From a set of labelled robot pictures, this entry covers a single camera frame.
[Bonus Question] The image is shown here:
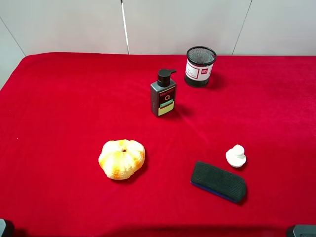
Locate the black mesh pen holder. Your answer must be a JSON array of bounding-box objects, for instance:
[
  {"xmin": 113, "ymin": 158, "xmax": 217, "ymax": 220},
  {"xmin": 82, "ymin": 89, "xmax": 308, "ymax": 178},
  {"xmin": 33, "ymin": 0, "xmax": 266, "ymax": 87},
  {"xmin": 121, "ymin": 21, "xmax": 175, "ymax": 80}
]
[{"xmin": 185, "ymin": 46, "xmax": 217, "ymax": 88}]

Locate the black base corner right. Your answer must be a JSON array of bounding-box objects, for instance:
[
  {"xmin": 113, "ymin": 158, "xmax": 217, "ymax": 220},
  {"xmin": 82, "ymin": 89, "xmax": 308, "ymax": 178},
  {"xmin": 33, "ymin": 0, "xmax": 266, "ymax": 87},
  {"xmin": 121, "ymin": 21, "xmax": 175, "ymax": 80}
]
[{"xmin": 286, "ymin": 225, "xmax": 316, "ymax": 237}]

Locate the small white duck figurine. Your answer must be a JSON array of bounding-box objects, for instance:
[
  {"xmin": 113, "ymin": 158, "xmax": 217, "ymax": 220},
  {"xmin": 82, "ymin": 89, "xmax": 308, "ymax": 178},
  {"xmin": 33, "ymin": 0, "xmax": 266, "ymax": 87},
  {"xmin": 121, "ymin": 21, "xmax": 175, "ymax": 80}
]
[{"xmin": 225, "ymin": 144, "xmax": 246, "ymax": 168}]

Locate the black whiteboard eraser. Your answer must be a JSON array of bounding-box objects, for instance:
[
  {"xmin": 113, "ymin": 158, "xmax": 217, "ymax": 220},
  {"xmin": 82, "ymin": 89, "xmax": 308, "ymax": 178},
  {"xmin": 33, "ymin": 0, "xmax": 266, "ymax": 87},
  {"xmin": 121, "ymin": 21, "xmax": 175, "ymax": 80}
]
[{"xmin": 190, "ymin": 161, "xmax": 246, "ymax": 203}]

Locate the dark pump dispenser bottle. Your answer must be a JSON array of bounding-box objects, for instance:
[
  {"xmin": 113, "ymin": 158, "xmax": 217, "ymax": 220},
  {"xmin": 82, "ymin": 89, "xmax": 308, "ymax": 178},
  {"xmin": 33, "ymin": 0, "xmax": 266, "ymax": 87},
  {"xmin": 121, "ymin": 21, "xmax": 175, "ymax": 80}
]
[{"xmin": 150, "ymin": 69, "xmax": 177, "ymax": 117}]

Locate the black base corner left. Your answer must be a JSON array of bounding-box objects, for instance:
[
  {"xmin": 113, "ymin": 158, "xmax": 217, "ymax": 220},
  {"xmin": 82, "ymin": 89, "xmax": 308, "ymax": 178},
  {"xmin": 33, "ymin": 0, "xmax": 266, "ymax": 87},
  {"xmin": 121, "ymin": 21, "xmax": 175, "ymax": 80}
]
[{"xmin": 0, "ymin": 219, "xmax": 14, "ymax": 237}]

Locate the white vertical wall strip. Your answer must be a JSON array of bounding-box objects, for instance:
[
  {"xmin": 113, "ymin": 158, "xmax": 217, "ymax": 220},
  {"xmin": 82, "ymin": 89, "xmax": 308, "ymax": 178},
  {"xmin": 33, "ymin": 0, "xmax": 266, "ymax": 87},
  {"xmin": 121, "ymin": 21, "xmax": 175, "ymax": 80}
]
[{"xmin": 120, "ymin": 0, "xmax": 130, "ymax": 55}]

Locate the peeled orange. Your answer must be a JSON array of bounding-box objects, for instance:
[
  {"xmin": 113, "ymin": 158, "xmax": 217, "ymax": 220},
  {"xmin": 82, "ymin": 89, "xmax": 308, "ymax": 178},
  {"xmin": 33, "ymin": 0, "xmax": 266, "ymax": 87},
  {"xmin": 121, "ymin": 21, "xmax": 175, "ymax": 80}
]
[{"xmin": 98, "ymin": 139, "xmax": 146, "ymax": 180}]

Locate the black base corner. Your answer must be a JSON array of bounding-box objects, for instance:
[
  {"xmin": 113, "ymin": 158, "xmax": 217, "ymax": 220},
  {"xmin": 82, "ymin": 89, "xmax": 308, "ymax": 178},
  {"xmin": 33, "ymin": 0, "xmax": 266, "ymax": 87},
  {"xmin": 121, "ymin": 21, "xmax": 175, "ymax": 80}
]
[
  {"xmin": 286, "ymin": 225, "xmax": 316, "ymax": 237},
  {"xmin": 0, "ymin": 219, "xmax": 14, "ymax": 237}
]

